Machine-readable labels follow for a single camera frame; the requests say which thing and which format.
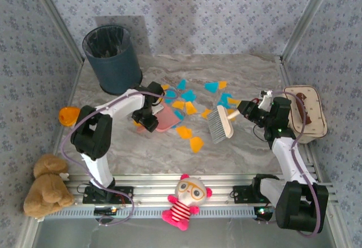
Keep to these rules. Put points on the blue paper scrap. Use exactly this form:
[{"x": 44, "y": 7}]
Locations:
[
  {"x": 181, "y": 84},
  {"x": 179, "y": 115},
  {"x": 170, "y": 96},
  {"x": 224, "y": 99},
  {"x": 211, "y": 86},
  {"x": 189, "y": 95}
]

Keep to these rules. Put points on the cream hand brush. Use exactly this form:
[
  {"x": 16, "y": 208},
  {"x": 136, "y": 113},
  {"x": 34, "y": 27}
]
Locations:
[{"x": 227, "y": 123}]

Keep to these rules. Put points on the pink dustpan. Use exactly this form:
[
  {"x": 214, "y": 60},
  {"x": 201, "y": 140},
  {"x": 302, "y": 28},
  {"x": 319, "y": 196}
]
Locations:
[{"x": 167, "y": 119}]

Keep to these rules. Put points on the orange paper scrap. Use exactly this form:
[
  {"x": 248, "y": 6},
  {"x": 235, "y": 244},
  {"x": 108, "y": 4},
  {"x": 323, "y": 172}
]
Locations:
[
  {"x": 183, "y": 132},
  {"x": 165, "y": 87},
  {"x": 190, "y": 108},
  {"x": 178, "y": 104},
  {"x": 206, "y": 113},
  {"x": 196, "y": 144},
  {"x": 234, "y": 101},
  {"x": 137, "y": 123},
  {"x": 223, "y": 84}
]

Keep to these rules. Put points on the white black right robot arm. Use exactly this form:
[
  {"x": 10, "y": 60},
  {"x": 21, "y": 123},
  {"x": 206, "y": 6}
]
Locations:
[{"x": 285, "y": 157}]

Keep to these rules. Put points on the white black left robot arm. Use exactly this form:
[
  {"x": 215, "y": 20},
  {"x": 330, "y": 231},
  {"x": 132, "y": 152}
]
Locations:
[{"x": 124, "y": 101}]

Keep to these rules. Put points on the brown toy pastry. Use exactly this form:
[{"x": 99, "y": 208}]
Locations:
[{"x": 307, "y": 118}]

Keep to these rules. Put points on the cream fabric pouch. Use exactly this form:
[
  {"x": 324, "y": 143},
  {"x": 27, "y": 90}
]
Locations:
[{"x": 316, "y": 109}]

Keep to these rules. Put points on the dark blue trash bin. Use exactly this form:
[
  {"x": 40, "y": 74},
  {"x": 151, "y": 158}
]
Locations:
[{"x": 118, "y": 67}]

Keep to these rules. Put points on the orange lid yogurt cup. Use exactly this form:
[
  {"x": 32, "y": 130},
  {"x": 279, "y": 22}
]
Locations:
[{"x": 68, "y": 115}]

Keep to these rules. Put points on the pink white plush doll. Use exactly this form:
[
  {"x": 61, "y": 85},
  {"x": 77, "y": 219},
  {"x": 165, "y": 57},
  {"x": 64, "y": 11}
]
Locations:
[{"x": 186, "y": 191}]

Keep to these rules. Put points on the black controller board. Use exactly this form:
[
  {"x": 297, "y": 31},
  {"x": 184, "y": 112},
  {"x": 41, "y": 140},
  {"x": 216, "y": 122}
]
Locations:
[
  {"x": 104, "y": 211},
  {"x": 263, "y": 212}
]

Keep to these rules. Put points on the brown teddy bear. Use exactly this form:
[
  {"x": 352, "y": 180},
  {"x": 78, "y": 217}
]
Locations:
[{"x": 48, "y": 188}]

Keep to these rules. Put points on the grey square wall panel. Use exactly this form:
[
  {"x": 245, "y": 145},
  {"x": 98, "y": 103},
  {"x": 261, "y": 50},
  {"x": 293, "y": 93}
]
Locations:
[{"x": 141, "y": 33}]

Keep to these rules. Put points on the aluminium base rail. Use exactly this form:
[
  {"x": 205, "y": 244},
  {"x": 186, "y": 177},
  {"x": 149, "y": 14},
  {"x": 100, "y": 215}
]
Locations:
[{"x": 158, "y": 187}]

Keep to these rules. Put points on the aluminium frame post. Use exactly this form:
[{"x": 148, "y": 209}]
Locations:
[
  {"x": 309, "y": 19},
  {"x": 58, "y": 19}
]

